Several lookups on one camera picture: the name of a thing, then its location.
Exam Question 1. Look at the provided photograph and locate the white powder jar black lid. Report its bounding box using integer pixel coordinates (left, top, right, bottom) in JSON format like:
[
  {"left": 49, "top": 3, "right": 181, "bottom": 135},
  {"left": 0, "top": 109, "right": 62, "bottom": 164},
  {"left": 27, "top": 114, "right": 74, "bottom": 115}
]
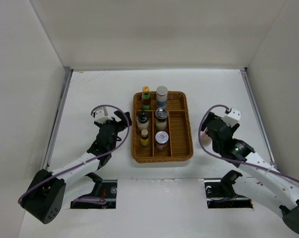
[{"left": 136, "top": 110, "right": 149, "bottom": 131}]

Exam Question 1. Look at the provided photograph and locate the green sauce bottle yellow cap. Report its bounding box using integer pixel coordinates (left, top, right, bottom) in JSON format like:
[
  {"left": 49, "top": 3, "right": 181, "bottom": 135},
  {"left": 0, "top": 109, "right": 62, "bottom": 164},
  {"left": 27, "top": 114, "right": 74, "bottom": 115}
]
[{"left": 141, "top": 86, "right": 151, "bottom": 110}]

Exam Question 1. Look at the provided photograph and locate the small yellow bottle cork cap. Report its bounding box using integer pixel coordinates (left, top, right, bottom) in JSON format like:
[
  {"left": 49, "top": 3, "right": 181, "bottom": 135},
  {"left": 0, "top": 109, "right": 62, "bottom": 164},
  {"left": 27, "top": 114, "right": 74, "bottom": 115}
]
[{"left": 140, "top": 129, "right": 149, "bottom": 146}]

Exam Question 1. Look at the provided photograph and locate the grinder jar grey lid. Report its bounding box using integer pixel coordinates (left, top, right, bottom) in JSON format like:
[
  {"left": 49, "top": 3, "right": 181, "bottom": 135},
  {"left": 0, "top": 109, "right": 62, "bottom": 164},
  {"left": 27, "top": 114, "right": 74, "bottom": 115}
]
[{"left": 155, "top": 108, "right": 169, "bottom": 131}]

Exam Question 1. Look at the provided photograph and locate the spice jar white label lid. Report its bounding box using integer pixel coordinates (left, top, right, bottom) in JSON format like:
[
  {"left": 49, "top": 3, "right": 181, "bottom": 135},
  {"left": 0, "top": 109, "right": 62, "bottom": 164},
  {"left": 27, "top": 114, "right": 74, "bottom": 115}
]
[{"left": 155, "top": 131, "right": 169, "bottom": 150}]

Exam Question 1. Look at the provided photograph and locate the silver lid blue label jar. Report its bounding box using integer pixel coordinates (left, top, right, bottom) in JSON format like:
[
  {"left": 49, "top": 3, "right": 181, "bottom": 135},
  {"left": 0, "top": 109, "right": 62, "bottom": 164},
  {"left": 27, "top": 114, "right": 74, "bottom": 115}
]
[{"left": 156, "top": 86, "right": 168, "bottom": 109}]

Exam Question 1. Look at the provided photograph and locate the pink lid spice jar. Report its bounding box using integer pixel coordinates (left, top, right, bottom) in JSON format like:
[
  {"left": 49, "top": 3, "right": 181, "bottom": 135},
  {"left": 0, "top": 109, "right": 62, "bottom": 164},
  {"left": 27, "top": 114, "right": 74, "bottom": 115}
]
[{"left": 200, "top": 128, "right": 212, "bottom": 146}]

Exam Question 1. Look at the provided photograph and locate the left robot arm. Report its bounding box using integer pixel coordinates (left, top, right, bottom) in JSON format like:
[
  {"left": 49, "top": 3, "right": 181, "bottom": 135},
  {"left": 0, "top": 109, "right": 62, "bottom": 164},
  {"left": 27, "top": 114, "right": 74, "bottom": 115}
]
[{"left": 18, "top": 105, "right": 132, "bottom": 224}]

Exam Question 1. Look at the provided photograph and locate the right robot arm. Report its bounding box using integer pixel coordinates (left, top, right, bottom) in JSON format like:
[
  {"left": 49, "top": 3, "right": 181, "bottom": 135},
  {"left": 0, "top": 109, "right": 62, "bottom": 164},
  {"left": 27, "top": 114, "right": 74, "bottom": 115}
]
[{"left": 199, "top": 108, "right": 299, "bottom": 235}]

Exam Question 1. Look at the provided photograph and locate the wicker divided tray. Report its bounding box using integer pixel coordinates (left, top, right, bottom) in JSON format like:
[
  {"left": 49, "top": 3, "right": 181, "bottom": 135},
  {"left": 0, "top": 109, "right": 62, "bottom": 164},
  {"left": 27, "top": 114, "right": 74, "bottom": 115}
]
[{"left": 131, "top": 91, "right": 193, "bottom": 163}]

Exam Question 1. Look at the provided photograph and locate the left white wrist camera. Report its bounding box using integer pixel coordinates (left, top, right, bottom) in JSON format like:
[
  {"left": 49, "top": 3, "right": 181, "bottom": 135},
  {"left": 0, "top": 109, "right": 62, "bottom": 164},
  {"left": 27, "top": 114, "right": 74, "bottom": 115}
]
[{"left": 92, "top": 107, "right": 113, "bottom": 124}]

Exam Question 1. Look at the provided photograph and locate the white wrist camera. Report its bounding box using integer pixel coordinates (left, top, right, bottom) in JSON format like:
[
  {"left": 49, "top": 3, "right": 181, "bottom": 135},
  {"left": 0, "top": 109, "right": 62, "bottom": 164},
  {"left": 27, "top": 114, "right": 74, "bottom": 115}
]
[
  {"left": 92, "top": 107, "right": 113, "bottom": 124},
  {"left": 222, "top": 108, "right": 241, "bottom": 127}
]

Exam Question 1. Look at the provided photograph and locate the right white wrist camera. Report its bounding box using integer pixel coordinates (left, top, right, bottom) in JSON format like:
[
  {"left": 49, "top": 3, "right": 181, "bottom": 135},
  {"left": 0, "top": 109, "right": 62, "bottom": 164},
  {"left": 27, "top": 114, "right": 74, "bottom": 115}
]
[{"left": 222, "top": 108, "right": 241, "bottom": 127}]

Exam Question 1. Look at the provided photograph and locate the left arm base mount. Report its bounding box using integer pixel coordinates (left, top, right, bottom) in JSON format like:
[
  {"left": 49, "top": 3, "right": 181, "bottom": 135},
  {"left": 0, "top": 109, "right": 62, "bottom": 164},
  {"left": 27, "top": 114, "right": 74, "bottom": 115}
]
[{"left": 70, "top": 173, "right": 118, "bottom": 209}]

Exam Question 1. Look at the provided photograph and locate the right aluminium table rail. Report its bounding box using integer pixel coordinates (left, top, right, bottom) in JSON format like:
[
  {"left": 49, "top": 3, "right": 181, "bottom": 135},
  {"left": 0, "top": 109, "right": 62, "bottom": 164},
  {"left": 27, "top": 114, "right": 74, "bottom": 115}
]
[{"left": 240, "top": 68, "right": 275, "bottom": 163}]

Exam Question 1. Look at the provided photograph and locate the aluminium table rail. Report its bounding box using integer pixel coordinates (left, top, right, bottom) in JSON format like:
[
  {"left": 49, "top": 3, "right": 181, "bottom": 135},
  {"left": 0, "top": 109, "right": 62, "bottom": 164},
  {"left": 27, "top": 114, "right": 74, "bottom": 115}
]
[
  {"left": 42, "top": 66, "right": 73, "bottom": 169},
  {"left": 240, "top": 68, "right": 275, "bottom": 163}
]

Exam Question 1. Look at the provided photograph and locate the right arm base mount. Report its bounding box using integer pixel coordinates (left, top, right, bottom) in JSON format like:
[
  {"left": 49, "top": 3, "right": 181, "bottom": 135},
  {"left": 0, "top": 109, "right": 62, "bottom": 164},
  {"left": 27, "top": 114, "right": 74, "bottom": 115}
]
[{"left": 204, "top": 170, "right": 253, "bottom": 209}]

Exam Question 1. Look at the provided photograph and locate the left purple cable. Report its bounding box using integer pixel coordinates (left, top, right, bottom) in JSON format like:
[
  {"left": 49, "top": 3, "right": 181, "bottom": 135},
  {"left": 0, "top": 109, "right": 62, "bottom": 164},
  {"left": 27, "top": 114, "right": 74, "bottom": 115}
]
[{"left": 17, "top": 105, "right": 131, "bottom": 205}]

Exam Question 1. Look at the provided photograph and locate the left aluminium table rail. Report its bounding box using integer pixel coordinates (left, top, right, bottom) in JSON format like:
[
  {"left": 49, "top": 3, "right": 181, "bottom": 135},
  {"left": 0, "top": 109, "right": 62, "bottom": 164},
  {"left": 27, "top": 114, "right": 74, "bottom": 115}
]
[{"left": 42, "top": 66, "right": 73, "bottom": 169}]

